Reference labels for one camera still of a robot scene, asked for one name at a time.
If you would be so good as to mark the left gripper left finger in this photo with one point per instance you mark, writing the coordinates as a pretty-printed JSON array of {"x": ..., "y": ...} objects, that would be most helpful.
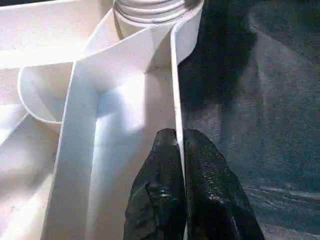
[{"x": 157, "y": 200}]

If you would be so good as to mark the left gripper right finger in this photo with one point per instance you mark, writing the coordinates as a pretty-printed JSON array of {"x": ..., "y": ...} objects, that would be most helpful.
[{"x": 215, "y": 200}]

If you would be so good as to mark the white plastic table top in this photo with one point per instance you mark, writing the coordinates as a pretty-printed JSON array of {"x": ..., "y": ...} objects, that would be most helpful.
[{"x": 75, "y": 75}]

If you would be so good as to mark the white plastic table leg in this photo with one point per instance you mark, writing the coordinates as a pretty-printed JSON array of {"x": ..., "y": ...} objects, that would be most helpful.
[{"x": 150, "y": 7}]

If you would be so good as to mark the black work mat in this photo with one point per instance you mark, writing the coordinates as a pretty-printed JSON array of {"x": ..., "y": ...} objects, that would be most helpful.
[{"x": 260, "y": 125}]

